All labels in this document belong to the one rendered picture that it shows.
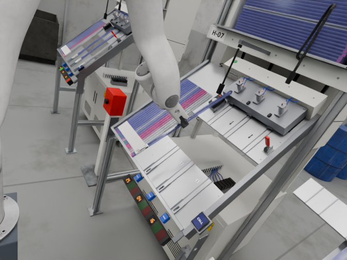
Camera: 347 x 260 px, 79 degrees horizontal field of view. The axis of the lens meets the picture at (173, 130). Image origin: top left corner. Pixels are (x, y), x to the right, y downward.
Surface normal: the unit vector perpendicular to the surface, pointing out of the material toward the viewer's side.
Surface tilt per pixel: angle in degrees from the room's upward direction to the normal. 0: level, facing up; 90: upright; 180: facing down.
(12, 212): 0
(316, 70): 90
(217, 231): 90
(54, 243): 0
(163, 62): 58
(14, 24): 97
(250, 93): 42
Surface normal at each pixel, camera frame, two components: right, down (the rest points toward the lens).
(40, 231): 0.32, -0.84
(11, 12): 0.75, 0.55
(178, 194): -0.28, -0.60
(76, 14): 0.51, 0.54
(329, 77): -0.77, 0.04
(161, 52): 0.29, -0.11
